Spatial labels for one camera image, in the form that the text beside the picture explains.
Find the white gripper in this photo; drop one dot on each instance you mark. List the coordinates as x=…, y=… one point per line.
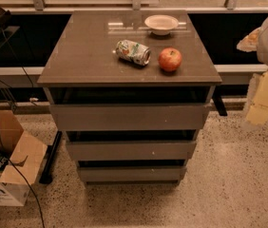
x=257, y=95

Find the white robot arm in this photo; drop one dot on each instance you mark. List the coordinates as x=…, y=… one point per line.
x=262, y=48

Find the grey drawer cabinet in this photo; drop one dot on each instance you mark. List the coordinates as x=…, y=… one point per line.
x=84, y=69

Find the grey top drawer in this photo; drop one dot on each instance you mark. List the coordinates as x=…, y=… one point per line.
x=118, y=117

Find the open cardboard box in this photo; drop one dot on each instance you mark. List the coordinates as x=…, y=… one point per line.
x=25, y=154

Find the black table leg right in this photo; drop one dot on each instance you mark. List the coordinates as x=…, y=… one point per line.
x=218, y=102

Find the black table leg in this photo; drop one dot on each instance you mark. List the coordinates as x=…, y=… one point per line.
x=46, y=177
x=218, y=102

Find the red apple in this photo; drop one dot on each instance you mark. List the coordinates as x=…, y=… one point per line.
x=170, y=59

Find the white bowl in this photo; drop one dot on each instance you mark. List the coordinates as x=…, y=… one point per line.
x=161, y=24

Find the crushed green soda can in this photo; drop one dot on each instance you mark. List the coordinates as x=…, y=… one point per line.
x=133, y=52

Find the black table leg left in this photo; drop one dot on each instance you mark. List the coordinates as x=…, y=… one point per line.
x=46, y=177

